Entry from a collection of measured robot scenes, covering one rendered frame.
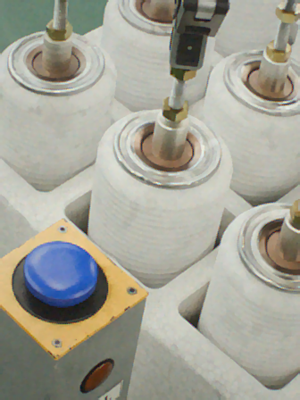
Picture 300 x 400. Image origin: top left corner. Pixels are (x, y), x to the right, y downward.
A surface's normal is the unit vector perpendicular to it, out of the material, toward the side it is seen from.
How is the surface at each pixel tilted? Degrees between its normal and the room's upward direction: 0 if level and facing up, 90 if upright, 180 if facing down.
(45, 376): 90
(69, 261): 0
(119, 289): 0
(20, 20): 0
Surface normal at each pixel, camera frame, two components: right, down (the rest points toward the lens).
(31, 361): -0.70, 0.47
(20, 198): 0.12, -0.67
